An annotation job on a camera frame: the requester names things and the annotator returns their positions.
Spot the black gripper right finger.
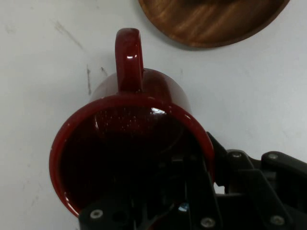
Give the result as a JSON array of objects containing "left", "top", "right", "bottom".
[{"left": 207, "top": 131, "right": 307, "bottom": 230}]

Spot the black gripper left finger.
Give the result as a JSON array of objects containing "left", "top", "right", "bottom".
[{"left": 78, "top": 138, "right": 224, "bottom": 230}]

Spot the red enamel mug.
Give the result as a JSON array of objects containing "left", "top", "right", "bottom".
[{"left": 49, "top": 27, "right": 215, "bottom": 219}]

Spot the wooden mug tree stand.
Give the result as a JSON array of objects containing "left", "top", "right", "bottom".
[{"left": 138, "top": 0, "right": 291, "bottom": 48}]

